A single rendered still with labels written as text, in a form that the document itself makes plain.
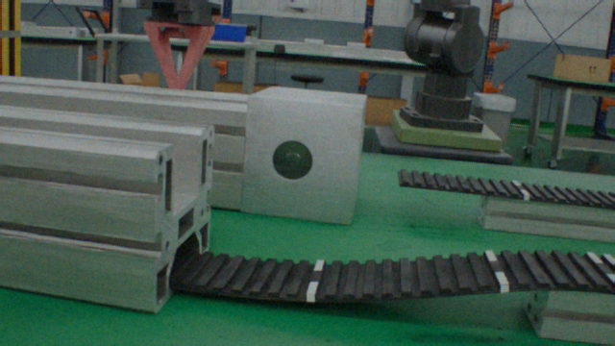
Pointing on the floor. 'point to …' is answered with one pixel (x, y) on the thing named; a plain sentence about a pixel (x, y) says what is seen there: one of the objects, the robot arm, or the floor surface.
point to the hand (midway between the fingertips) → (177, 83)
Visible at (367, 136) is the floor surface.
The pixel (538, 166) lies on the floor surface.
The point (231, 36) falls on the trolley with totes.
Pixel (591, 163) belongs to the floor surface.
